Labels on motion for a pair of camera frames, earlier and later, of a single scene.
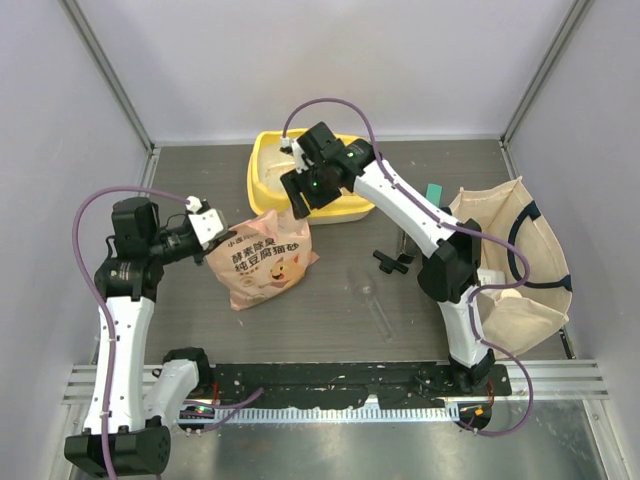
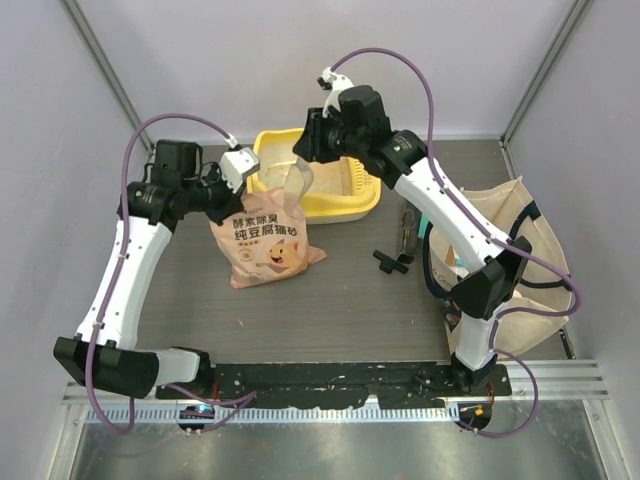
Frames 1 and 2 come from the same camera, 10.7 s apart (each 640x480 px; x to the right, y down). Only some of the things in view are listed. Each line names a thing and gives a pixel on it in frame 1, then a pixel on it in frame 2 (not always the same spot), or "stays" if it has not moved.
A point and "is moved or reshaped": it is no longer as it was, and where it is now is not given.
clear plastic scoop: x=363 y=286 is moved or reshaped
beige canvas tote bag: x=510 y=318 stays
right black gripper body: x=314 y=188 to x=327 y=140
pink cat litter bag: x=267 y=256 is moved or reshaped
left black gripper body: x=198 y=253 to x=218 y=199
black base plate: x=325 y=385 stays
